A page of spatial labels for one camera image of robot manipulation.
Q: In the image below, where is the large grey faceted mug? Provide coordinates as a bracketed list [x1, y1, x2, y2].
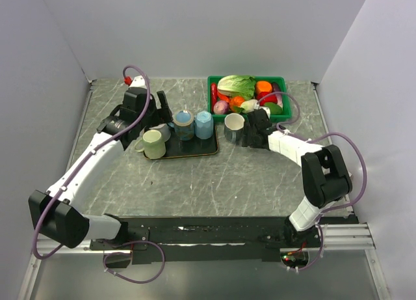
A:
[224, 113, 245, 144]

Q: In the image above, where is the light green mug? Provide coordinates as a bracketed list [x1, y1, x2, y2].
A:
[134, 130, 166, 159]

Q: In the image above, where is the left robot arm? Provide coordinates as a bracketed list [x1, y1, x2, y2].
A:
[29, 87, 172, 249]

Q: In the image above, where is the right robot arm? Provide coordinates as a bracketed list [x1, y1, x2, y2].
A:
[242, 109, 352, 247]

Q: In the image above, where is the frosted grey mug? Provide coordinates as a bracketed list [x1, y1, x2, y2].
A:
[148, 124, 171, 142]

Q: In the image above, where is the blue patterned mug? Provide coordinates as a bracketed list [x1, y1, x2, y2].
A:
[168, 109, 195, 141]

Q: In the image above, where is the light blue faceted mug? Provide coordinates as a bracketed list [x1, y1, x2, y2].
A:
[195, 111, 214, 140]

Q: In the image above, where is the white toy radish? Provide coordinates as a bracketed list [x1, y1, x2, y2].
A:
[240, 99, 260, 113]

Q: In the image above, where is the green toy bell pepper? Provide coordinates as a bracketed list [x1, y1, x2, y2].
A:
[265, 102, 283, 115]

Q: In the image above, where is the green plastic crate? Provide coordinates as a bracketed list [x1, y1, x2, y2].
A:
[207, 76, 292, 123]

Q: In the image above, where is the small orange toy vegetable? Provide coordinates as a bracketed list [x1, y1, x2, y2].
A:
[229, 96, 245, 111]

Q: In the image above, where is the red toy bell pepper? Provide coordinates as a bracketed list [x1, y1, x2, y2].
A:
[256, 92, 278, 106]

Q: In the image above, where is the black serving tray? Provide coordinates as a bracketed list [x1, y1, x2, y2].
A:
[161, 126, 218, 159]

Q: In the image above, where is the purple toy onion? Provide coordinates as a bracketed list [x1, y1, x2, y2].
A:
[213, 100, 229, 115]

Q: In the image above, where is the orange toy pepper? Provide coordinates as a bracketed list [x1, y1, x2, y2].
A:
[255, 81, 273, 94]

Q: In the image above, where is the toy cabbage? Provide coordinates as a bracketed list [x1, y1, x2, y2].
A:
[217, 75, 256, 100]

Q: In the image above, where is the purple toy eggplant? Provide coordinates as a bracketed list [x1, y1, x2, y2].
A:
[271, 82, 284, 109]

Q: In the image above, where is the red toy chili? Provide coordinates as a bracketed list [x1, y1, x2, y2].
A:
[211, 83, 218, 104]

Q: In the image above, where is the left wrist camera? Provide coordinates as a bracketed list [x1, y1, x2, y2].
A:
[124, 75, 146, 89]

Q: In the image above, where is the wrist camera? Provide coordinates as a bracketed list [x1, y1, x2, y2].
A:
[124, 75, 146, 89]
[254, 105, 271, 117]

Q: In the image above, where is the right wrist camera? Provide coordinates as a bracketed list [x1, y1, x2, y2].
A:
[254, 105, 271, 117]

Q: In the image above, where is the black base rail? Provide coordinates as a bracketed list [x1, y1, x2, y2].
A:
[89, 215, 358, 266]

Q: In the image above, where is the aluminium frame rail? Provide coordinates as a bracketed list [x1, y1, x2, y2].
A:
[18, 78, 391, 300]

